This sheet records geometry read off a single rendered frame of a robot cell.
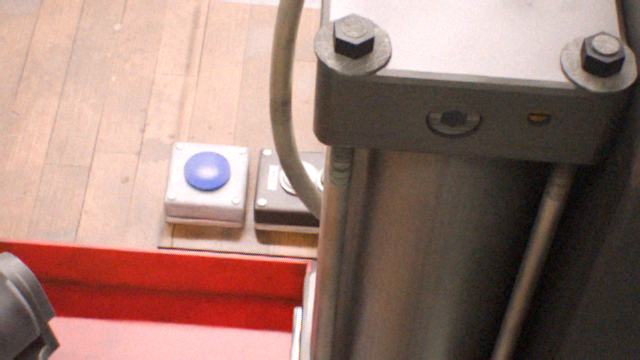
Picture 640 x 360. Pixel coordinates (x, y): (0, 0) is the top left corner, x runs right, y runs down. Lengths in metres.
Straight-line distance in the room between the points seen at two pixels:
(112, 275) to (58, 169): 0.14
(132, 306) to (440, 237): 0.62
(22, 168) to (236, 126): 0.19
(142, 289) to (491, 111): 0.69
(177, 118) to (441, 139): 0.78
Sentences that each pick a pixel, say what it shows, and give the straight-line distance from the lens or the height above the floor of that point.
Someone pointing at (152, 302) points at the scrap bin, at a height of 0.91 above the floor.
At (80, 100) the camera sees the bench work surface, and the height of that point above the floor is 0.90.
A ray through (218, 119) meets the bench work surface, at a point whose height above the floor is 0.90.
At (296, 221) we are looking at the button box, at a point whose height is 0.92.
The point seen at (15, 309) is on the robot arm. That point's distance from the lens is 0.62.
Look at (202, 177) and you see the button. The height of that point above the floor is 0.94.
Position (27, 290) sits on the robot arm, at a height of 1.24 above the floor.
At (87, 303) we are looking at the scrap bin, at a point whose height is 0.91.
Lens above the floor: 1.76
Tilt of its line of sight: 53 degrees down
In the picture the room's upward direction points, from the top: 4 degrees clockwise
